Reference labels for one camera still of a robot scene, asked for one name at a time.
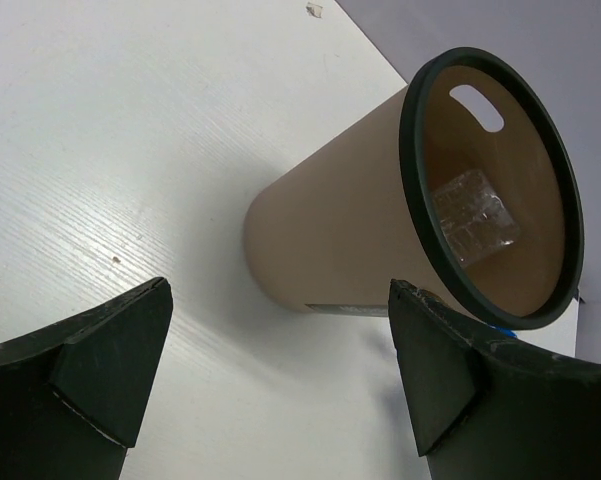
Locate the clear bottle blue label left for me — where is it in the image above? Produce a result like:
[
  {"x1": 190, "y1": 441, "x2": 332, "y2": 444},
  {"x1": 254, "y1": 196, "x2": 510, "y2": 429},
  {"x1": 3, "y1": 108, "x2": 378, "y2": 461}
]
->
[{"x1": 491, "y1": 326, "x2": 518, "y2": 339}]

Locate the brown bin with black rim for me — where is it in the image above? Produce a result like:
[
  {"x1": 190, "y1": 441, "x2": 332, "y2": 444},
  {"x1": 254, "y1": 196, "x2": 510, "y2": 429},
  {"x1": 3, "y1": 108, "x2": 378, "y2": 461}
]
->
[{"x1": 244, "y1": 47, "x2": 584, "y2": 330}]

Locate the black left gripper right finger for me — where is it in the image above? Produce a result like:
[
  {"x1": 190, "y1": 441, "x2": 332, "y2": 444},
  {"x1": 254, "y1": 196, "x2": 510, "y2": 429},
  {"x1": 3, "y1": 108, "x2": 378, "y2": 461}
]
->
[{"x1": 388, "y1": 280, "x2": 601, "y2": 479}]

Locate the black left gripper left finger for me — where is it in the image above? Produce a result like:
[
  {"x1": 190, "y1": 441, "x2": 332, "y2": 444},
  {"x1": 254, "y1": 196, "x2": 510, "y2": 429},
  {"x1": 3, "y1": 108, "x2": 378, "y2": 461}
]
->
[{"x1": 0, "y1": 277, "x2": 173, "y2": 479}]

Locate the clear bottle green white label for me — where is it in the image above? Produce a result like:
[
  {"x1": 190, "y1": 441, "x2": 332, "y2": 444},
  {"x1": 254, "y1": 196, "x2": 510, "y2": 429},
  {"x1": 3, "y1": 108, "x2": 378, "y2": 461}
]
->
[{"x1": 433, "y1": 169, "x2": 520, "y2": 268}]

